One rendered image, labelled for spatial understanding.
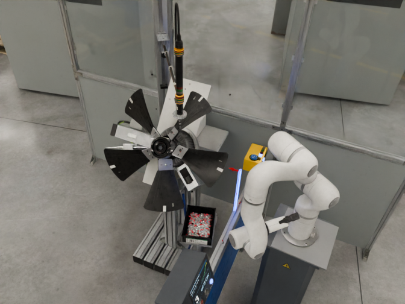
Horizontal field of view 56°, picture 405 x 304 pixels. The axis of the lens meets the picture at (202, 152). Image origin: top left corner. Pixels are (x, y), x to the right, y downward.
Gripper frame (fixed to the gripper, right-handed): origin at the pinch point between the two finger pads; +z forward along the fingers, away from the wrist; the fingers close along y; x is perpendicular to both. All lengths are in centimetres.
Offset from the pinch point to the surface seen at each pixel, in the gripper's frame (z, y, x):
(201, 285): -52, 5, -12
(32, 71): -98, -251, 249
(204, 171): -23, -27, 38
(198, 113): -18, -18, 68
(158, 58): -17, -51, 122
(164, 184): -42, -42, 41
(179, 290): -62, 12, -10
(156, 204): -49, -46, 32
